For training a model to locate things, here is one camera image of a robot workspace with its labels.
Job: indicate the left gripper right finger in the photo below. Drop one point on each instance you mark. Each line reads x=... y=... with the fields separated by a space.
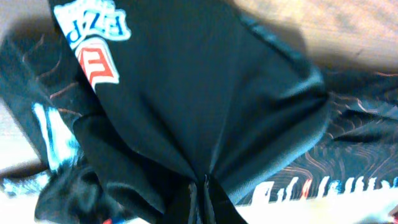
x=218 y=208

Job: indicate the left gripper silver left finger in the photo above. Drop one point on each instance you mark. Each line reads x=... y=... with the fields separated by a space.
x=183 y=208

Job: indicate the black patterned jersey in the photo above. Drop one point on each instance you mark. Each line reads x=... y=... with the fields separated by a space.
x=131 y=100

